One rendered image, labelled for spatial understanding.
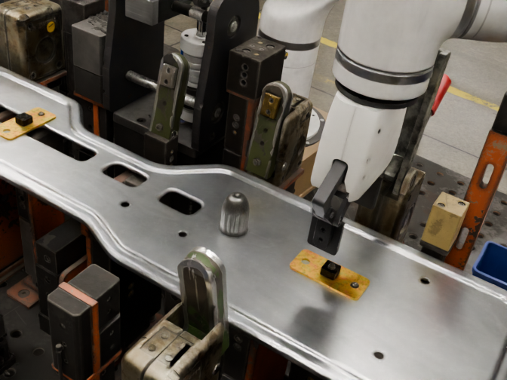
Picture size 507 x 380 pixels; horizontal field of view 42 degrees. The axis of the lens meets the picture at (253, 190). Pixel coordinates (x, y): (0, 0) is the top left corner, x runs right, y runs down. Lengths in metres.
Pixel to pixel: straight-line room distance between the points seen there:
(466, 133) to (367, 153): 2.71
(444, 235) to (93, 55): 0.57
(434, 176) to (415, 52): 0.98
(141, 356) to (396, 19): 0.34
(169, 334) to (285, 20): 0.76
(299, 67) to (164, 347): 0.79
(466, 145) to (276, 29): 2.04
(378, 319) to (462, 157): 2.40
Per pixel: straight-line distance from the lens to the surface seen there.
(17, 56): 1.10
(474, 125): 3.37
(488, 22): 0.56
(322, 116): 1.41
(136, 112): 1.04
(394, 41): 0.54
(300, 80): 1.28
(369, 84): 0.56
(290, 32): 1.22
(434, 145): 3.10
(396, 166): 0.80
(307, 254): 0.74
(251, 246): 0.74
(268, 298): 0.69
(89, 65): 1.05
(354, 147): 0.58
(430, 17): 0.54
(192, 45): 0.94
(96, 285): 0.71
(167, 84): 0.91
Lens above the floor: 1.48
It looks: 36 degrees down
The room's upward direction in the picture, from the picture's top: 8 degrees clockwise
